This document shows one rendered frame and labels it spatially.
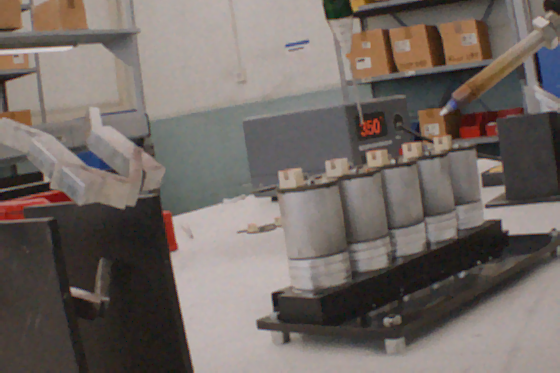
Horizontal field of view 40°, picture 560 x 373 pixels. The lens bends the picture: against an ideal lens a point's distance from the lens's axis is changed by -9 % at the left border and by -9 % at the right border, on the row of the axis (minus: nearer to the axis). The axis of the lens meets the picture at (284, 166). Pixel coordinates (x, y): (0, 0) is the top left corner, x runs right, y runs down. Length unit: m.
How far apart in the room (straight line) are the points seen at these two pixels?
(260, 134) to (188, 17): 5.42
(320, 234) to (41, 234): 0.18
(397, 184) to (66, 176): 0.22
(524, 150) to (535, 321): 0.32
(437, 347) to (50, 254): 0.17
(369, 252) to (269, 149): 0.58
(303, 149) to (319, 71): 4.82
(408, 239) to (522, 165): 0.27
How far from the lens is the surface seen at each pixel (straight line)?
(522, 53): 0.36
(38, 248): 0.16
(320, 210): 0.32
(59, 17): 3.45
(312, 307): 0.32
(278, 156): 0.90
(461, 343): 0.29
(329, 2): 0.31
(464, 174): 0.41
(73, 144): 3.32
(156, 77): 6.53
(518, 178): 0.62
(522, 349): 0.28
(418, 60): 4.90
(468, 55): 4.80
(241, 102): 6.04
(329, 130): 0.85
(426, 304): 0.32
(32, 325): 0.17
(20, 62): 5.39
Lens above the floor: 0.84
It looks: 3 degrees down
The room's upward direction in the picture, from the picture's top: 9 degrees counter-clockwise
